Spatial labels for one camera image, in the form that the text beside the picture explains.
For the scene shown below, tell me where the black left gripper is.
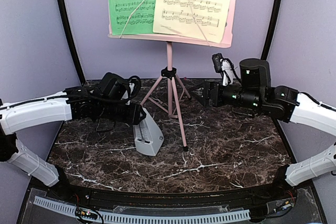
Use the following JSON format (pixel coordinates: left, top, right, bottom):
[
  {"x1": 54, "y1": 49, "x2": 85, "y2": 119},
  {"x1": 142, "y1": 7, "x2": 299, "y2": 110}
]
[{"x1": 97, "y1": 101, "x2": 146, "y2": 125}]

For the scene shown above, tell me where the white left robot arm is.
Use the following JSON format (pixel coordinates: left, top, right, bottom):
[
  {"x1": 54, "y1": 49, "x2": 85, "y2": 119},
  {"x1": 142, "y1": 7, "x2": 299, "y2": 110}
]
[{"x1": 1, "y1": 72, "x2": 146, "y2": 201}]

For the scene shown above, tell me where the white metronome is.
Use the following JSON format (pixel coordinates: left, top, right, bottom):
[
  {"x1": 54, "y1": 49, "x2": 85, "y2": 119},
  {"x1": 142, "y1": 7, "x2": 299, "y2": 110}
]
[{"x1": 133, "y1": 108, "x2": 164, "y2": 156}]

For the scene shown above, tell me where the yellow paper sheet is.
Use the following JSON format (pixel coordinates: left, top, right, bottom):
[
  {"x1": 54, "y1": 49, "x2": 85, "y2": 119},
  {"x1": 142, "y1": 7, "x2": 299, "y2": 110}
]
[{"x1": 153, "y1": 0, "x2": 230, "y2": 43}]

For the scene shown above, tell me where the black right frame post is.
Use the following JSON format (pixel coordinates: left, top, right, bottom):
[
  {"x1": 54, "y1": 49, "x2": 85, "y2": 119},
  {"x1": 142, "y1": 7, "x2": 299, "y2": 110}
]
[{"x1": 260, "y1": 0, "x2": 281, "y2": 61}]

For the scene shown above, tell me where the black front rail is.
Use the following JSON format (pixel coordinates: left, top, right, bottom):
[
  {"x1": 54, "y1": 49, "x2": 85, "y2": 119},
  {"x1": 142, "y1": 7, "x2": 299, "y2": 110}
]
[{"x1": 28, "y1": 179, "x2": 302, "y2": 211}]

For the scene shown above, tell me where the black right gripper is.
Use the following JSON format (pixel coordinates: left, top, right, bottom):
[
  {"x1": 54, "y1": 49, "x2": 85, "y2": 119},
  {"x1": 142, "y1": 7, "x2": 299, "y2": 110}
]
[{"x1": 190, "y1": 80, "x2": 263, "y2": 110}]

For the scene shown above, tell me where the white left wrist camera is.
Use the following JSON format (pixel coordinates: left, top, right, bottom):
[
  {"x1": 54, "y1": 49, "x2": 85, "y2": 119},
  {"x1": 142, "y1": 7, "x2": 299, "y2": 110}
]
[{"x1": 122, "y1": 82, "x2": 135, "y2": 100}]

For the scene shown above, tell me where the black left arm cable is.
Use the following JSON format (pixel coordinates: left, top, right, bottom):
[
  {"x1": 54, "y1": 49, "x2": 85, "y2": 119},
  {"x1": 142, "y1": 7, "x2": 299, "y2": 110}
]
[{"x1": 62, "y1": 75, "x2": 142, "y2": 133}]

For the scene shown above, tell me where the green paper sheet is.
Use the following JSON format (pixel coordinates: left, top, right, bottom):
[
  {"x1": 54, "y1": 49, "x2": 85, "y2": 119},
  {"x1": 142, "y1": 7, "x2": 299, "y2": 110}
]
[{"x1": 108, "y1": 0, "x2": 168, "y2": 38}]

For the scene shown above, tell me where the black frame post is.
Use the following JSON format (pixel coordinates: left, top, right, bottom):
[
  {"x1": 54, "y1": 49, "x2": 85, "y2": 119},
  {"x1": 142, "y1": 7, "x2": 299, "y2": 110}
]
[
  {"x1": 260, "y1": 0, "x2": 281, "y2": 61},
  {"x1": 57, "y1": 0, "x2": 86, "y2": 85}
]

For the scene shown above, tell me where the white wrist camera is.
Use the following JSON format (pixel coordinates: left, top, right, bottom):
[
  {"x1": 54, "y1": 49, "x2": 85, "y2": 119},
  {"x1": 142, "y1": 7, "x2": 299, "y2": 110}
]
[
  {"x1": 212, "y1": 53, "x2": 235, "y2": 86},
  {"x1": 122, "y1": 82, "x2": 135, "y2": 100}
]

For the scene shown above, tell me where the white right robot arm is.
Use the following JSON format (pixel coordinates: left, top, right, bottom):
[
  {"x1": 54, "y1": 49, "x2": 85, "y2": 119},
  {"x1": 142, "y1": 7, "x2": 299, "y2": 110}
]
[{"x1": 190, "y1": 54, "x2": 335, "y2": 200}]

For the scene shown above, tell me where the pink music stand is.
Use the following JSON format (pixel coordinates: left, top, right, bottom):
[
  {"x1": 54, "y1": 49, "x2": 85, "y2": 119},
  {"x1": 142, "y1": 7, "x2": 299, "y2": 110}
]
[{"x1": 106, "y1": 0, "x2": 239, "y2": 152}]

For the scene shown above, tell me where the black left frame post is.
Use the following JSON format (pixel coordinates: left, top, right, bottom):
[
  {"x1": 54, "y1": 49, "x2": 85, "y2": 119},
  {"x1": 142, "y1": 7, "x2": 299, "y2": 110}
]
[{"x1": 57, "y1": 0, "x2": 86, "y2": 85}]

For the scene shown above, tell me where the grey cable duct strip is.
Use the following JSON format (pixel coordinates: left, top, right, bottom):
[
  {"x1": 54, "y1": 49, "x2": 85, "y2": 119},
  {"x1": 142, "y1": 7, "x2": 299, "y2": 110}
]
[{"x1": 33, "y1": 196, "x2": 250, "y2": 223}]

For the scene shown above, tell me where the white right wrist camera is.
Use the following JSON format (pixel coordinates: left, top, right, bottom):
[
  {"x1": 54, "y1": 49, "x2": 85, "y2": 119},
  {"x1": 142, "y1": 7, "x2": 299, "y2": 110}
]
[{"x1": 212, "y1": 53, "x2": 235, "y2": 86}]

